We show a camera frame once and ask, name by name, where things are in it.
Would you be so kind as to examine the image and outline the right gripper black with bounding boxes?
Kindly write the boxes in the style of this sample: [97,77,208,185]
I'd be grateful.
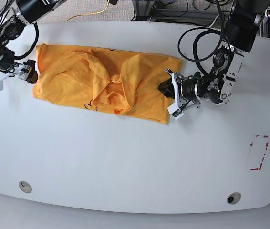
[0,49,38,84]

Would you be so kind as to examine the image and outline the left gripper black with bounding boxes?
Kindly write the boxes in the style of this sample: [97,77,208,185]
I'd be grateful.
[158,77,202,102]

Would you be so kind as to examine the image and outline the orange t-shirt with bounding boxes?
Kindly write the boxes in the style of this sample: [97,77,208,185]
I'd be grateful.
[32,44,183,124]

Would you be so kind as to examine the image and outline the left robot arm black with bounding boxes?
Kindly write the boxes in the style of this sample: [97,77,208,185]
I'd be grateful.
[158,0,270,108]

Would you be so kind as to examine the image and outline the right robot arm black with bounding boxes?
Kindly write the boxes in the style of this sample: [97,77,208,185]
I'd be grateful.
[0,0,65,90]

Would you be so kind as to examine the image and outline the red tape rectangle marking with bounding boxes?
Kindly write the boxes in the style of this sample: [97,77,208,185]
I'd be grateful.
[247,135,270,171]

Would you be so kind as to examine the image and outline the left table grommet hole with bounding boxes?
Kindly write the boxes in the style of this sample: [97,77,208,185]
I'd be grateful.
[19,181,32,194]

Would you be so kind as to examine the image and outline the table grommet hole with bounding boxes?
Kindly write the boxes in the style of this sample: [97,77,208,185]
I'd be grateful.
[227,192,241,205]
[19,181,32,194]

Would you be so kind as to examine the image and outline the right table grommet hole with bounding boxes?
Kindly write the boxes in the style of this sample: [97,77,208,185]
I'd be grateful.
[227,192,241,205]

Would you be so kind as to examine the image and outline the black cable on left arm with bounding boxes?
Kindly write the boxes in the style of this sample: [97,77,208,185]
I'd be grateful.
[177,0,236,77]

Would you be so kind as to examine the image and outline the aluminium frame rail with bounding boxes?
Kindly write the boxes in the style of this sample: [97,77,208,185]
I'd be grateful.
[131,0,218,26]

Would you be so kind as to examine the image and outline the yellow cable on floor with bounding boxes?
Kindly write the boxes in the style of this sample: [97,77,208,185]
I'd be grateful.
[65,0,109,22]

